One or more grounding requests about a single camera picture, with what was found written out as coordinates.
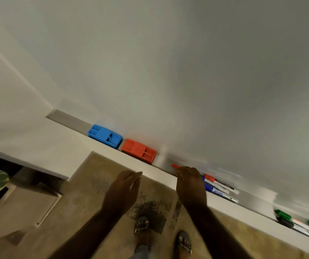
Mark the person's left hand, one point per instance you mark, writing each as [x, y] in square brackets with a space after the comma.
[120, 191]

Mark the person's right hand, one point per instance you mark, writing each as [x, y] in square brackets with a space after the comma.
[191, 188]

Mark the blue-capped markers group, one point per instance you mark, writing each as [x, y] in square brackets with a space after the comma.
[223, 190]
[209, 188]

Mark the red whiteboard eraser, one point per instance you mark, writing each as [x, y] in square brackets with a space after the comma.
[138, 149]

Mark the blue whiteboard eraser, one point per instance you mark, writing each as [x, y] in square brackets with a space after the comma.
[103, 134]

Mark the grey whiteboard tray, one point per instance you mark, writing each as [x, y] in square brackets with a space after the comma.
[71, 121]

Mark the black-capped markers group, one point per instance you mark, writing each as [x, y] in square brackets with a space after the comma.
[285, 222]

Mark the white whiteboard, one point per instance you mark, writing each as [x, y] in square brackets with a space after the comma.
[170, 64]

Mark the person's right forearm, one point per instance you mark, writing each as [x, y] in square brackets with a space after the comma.
[219, 234]

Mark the person's left forearm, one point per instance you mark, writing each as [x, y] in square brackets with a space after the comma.
[89, 234]

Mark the person's left foot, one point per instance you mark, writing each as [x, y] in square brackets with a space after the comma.
[143, 237]

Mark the person's foot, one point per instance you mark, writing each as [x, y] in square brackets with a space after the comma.
[183, 241]
[143, 237]

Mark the person's right foot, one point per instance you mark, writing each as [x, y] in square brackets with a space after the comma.
[183, 241]

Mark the black yellow-trim sandal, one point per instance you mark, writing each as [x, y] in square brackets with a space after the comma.
[142, 228]
[182, 246]

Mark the grey trousers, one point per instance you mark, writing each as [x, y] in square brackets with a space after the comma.
[141, 253]

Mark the white ledge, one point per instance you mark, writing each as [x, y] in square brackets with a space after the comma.
[49, 153]

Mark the beige planter box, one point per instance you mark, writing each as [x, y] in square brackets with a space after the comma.
[22, 207]

